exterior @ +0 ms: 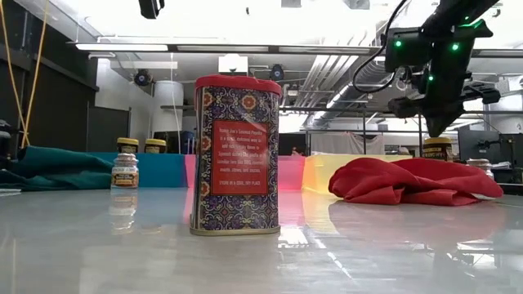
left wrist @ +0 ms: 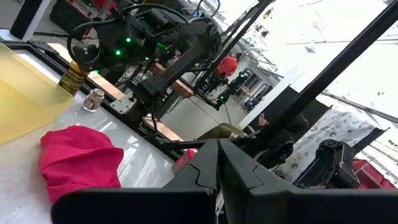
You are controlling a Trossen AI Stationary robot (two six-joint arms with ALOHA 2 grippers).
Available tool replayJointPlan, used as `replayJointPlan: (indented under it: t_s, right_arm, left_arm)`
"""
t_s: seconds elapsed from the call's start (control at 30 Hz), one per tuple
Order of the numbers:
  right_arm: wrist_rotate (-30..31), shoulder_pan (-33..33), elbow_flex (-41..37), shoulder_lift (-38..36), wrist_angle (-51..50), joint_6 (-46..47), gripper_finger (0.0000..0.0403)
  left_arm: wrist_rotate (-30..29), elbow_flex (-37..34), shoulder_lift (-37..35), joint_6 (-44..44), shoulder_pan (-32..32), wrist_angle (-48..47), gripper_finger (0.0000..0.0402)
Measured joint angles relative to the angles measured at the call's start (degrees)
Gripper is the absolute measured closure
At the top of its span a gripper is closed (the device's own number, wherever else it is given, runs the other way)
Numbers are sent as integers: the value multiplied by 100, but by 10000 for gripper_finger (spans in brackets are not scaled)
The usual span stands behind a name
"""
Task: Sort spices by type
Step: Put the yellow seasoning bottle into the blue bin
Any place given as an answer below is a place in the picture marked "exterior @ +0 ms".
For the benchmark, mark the patterned paprika tin red lid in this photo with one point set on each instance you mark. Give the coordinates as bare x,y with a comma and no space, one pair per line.
239,163

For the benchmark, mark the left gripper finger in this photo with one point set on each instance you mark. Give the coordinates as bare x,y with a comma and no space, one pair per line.
149,8

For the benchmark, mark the white plastic cover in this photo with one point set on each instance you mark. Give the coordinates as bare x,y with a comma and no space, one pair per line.
347,143

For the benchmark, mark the small glass spice grinder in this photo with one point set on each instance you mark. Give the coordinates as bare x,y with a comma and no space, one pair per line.
124,173
479,163

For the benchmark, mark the white ceiling box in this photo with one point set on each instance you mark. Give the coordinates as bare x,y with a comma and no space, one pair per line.
233,65

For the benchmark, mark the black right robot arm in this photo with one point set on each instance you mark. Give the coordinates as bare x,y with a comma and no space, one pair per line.
449,53

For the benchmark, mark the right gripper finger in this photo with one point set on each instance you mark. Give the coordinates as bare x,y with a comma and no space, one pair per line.
484,93
406,107

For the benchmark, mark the red cloth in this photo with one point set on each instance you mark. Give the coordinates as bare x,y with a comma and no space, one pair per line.
408,181

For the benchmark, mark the white cylindrical tank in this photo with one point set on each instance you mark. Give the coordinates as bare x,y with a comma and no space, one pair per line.
167,106

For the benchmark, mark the white paper tag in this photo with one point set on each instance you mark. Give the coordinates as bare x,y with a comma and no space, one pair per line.
486,197

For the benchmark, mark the silver ceiling duct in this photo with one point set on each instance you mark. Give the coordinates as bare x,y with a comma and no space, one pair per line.
347,92

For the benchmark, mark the teal cloth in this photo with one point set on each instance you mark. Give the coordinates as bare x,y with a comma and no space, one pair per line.
49,169

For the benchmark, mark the brown chili jar yellow lid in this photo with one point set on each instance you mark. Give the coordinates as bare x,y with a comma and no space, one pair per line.
155,146
127,145
438,149

